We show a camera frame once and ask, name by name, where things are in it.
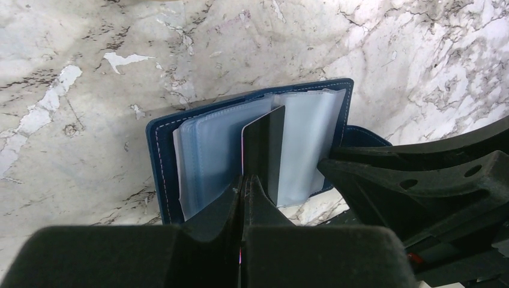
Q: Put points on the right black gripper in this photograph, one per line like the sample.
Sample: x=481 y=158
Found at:
x=446 y=200

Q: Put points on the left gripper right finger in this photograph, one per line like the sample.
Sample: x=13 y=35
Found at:
x=277 y=253

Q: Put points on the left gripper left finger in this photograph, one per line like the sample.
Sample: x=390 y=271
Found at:
x=132 y=256

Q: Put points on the blue leather card holder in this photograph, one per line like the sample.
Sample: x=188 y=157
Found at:
x=195 y=154

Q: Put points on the dark grey credit card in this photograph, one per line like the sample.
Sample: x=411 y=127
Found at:
x=261 y=149

